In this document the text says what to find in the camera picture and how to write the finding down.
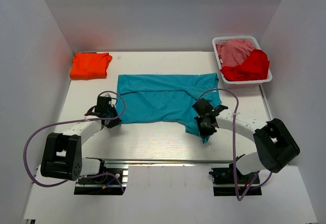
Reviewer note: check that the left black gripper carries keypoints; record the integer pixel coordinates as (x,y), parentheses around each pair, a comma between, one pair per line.
(112,121)

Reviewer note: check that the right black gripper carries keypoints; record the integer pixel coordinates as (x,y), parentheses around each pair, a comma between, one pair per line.
(205,126)

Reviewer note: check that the teal t-shirt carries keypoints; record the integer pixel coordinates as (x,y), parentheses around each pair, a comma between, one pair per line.
(150,98)

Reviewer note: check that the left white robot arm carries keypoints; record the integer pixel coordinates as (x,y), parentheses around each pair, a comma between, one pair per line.
(62,157)

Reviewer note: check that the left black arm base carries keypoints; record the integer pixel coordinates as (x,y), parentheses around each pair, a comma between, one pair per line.
(103,185)

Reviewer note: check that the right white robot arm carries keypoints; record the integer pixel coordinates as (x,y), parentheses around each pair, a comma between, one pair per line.
(275,146)

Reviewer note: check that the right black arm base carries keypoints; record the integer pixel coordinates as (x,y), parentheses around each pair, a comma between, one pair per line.
(223,183)

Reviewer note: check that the white plastic basket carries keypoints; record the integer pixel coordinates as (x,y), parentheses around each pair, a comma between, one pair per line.
(238,84)

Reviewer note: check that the folded orange t-shirt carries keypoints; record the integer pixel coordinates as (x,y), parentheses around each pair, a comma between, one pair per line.
(86,66)

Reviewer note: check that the pink t-shirt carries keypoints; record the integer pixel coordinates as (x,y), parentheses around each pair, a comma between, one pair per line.
(234,52)

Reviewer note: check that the red t-shirt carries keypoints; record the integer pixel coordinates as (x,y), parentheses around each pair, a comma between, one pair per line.
(254,67)

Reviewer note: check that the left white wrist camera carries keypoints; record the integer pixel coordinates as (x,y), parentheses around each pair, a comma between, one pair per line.
(107,97)

